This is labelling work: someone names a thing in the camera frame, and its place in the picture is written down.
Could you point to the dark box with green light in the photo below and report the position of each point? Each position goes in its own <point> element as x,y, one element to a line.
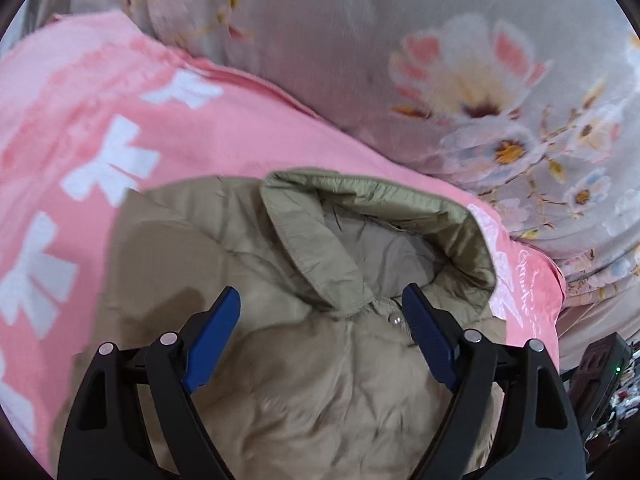
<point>602,375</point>

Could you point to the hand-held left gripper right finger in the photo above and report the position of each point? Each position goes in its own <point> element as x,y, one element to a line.
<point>427,337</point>

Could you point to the khaki padded jacket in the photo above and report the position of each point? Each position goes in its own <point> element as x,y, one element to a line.
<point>310,360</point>

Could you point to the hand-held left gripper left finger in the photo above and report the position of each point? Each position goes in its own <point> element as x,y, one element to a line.
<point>212,337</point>

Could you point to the grey floral quilt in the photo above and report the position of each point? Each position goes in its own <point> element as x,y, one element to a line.
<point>440,60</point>

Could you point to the pink blanket with white bows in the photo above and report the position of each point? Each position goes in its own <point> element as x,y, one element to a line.
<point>80,125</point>

